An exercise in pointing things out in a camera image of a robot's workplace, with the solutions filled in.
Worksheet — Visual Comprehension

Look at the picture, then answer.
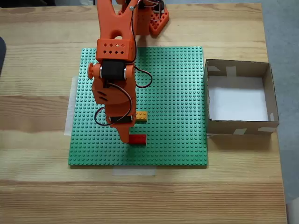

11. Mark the red lego block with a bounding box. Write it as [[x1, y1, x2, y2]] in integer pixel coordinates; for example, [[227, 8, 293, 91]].
[[129, 134, 147, 146]]

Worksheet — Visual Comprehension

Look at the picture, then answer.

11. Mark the green lego baseplate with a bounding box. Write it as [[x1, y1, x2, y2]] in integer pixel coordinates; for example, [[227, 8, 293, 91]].
[[67, 46, 208, 168]]

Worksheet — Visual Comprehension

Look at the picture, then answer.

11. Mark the thin servo cable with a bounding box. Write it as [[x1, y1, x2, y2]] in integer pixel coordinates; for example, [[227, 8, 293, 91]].
[[94, 0, 154, 126]]

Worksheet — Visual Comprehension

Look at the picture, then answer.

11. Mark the open cardboard box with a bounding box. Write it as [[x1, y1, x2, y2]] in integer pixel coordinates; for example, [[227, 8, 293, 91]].
[[203, 58, 280, 136]]

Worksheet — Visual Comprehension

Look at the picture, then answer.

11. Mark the translucent masking tape strip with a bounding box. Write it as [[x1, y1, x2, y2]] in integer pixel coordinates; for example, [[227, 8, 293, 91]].
[[64, 76, 79, 137], [111, 168, 157, 177]]

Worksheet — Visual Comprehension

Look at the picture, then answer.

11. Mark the dark rounded object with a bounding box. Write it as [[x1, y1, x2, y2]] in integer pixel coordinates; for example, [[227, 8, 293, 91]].
[[0, 36, 7, 77]]

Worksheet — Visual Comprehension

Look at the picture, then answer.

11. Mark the white paper sheet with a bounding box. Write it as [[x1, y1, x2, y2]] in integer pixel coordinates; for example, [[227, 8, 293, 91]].
[[207, 76, 269, 122]]

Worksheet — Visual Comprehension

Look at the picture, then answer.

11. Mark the yellow lego block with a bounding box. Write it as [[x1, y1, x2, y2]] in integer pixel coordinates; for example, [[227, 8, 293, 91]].
[[135, 111, 148, 123]]

